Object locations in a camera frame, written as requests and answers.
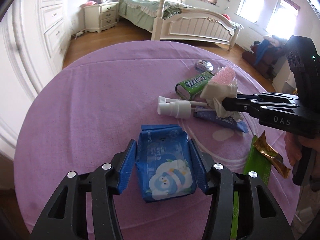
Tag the white spray pump head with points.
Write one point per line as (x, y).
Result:
(180, 107)

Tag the blue stick sachet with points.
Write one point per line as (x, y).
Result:
(215, 118)

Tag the white wardrobe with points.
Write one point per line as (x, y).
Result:
(53, 30)

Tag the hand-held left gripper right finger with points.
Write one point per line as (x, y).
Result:
(198, 170)

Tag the blue wet wipes pack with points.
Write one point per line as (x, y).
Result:
(165, 165)

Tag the purple tablecloth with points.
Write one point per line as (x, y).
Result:
(100, 92)

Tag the red cushion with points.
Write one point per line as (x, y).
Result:
(227, 16)

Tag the green gum box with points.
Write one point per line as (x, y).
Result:
(192, 85)

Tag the person's right hand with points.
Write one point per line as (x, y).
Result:
(294, 151)

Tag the white dresser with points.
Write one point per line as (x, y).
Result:
(283, 77)

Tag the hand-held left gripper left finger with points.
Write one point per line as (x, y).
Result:
(126, 170)

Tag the pink hair brush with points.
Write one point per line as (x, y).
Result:
(223, 75)

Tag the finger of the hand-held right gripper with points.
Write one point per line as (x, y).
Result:
(275, 99)
(240, 106)

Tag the cream nightstand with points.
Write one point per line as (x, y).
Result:
(102, 17)

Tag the cream wooden bed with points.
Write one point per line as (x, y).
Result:
(200, 27)

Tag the white radiator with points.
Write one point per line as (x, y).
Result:
(255, 38)

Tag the white tissue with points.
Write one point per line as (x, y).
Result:
(217, 90)

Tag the small pink plush toy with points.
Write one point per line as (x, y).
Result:
(90, 3)

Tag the green packet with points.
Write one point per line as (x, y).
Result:
(257, 160)

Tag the white power strip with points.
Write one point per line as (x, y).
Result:
(80, 33)

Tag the blue cloth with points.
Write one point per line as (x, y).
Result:
(261, 51)

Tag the dark red armchair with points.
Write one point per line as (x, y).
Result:
(260, 60)

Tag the gold wrapper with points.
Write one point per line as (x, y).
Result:
(270, 152)

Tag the green bedspread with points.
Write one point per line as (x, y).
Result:
(140, 12)

